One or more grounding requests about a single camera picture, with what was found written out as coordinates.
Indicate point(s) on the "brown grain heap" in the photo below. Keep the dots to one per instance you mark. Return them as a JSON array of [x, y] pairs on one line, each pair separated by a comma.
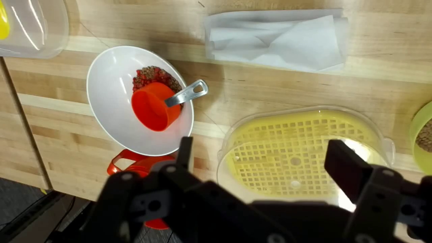
[[427, 136]]

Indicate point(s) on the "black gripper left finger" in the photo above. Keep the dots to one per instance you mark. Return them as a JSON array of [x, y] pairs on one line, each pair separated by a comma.
[[135, 206]]

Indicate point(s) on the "white bowl with yellow item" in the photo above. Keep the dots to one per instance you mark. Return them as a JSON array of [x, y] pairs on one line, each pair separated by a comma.
[[36, 27]]

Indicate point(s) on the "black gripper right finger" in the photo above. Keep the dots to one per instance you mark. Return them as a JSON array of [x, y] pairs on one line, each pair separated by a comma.
[[387, 202]]

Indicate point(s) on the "red-brown grain heap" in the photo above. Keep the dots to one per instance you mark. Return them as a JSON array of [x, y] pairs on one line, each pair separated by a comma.
[[153, 75]]

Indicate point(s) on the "lime green bowl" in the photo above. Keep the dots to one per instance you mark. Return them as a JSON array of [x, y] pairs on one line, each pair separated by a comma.
[[419, 135]]

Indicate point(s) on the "white paper towel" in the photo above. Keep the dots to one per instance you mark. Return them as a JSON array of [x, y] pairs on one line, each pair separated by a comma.
[[279, 40]]

